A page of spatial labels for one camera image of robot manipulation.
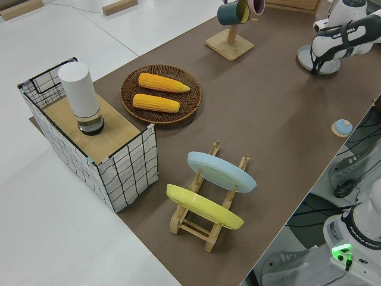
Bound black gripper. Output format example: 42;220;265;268
309;41;325;75

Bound gray round plate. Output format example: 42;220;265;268
296;43;341;75

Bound light blue plate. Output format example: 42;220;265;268
187;151;257;194

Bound yellow plate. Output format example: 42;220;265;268
165;184;245;231

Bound wooden plate rack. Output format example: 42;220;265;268
169;140;251;253

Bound blue service bell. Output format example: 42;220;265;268
331;119;354;138

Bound brown table mat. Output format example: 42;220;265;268
29;0;381;286

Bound pink mug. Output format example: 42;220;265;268
248;0;266;15

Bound wooden mug stand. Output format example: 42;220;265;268
204;0;258;63

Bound dark teal mug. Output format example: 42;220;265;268
216;0;251;26

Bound brown wicker basket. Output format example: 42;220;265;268
120;64;203;125

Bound yellow corn cob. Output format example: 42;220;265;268
138;73;191;94
132;94;181;114

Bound wooden block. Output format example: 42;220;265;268
0;0;43;21
102;0;138;15

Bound wooden basket lid board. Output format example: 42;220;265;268
40;94;142;160

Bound white cylinder with dark base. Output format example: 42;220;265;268
58;61;105;136

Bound black cable under table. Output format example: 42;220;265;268
293;204;363;218

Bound black base cable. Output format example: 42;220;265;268
343;253;355;272

